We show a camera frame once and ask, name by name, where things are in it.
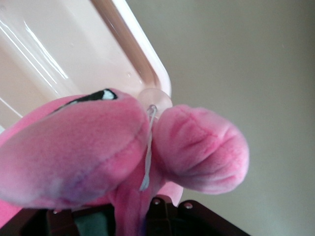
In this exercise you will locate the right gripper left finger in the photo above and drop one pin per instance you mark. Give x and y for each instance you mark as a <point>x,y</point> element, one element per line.
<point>61,225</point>

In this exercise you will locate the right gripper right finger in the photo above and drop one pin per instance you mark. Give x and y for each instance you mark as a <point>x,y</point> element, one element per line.
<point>197,221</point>

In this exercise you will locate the pink plush toy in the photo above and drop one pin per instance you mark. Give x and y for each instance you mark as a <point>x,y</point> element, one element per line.
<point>86,147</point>

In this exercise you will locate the translucent white box base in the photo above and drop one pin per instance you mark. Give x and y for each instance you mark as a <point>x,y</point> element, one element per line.
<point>49,49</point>

